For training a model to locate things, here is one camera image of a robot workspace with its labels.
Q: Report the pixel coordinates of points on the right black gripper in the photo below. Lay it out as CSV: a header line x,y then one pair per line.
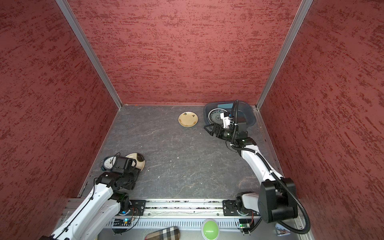
x,y
215,127

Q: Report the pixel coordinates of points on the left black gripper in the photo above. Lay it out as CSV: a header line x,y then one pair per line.
x,y
135,171

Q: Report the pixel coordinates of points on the teal patterned small plate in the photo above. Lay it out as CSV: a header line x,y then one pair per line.
x,y
214,116

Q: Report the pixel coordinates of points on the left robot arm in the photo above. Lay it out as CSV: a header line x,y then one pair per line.
x,y
108,198

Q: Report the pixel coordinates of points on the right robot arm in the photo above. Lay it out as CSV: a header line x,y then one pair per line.
x,y
277,200

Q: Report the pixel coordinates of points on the cream plate near left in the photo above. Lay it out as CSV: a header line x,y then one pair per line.
x,y
138,162

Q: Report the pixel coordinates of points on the green alarm clock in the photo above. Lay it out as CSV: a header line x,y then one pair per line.
x,y
108,163

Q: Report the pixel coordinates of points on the small yellow plate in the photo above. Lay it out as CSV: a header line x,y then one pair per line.
x,y
188,119

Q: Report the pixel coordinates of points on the plaid fabric item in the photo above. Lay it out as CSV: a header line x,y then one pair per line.
x,y
171,233

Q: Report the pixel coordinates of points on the green round button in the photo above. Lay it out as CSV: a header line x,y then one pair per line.
x,y
210,229

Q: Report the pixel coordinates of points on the white blue stapler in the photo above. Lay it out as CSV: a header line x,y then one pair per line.
x,y
281,230

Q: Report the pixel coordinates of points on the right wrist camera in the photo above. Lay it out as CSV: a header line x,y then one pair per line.
x,y
226,118

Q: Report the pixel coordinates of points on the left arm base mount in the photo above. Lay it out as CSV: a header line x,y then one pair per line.
x,y
138,207

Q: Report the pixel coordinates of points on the aluminium front rail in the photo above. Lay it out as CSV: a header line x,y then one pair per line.
x,y
186,214

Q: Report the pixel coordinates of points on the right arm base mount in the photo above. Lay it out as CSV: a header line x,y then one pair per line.
x,y
234,208

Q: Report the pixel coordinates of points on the right aluminium corner post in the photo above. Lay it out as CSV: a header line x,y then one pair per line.
x,y
290,37

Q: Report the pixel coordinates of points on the aluminium corner post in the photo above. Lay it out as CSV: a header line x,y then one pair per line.
x,y
81,36
290,37

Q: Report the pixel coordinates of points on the left aluminium corner post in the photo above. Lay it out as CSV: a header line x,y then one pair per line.
x,y
81,36

